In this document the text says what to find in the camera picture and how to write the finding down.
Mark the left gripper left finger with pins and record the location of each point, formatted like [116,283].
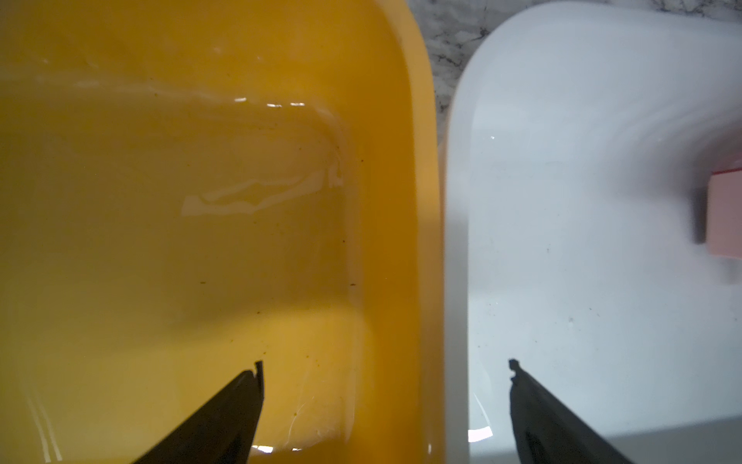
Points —
[221,431]

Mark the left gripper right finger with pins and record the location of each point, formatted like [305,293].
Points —
[547,432]

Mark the yellow storage box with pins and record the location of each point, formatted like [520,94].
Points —
[193,189]

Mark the white storage box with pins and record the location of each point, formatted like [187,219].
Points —
[580,142]

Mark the pink sharpener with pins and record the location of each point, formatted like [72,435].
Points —
[723,215]

